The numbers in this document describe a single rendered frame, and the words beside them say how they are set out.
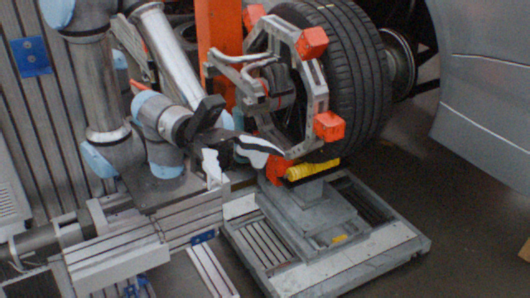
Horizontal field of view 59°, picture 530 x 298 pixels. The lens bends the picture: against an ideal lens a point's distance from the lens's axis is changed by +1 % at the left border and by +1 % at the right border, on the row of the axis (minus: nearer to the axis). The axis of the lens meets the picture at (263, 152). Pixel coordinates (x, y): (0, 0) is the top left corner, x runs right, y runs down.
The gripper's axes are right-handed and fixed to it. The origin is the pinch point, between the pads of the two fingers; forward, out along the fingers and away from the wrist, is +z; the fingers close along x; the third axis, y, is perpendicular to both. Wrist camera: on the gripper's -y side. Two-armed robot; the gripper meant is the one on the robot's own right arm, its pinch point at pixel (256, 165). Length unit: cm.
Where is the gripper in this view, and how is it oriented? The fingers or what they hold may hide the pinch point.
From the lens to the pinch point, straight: 79.3
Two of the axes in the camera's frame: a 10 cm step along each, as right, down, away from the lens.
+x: -7.1, 2.9, -6.4
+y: -1.0, 8.6, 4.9
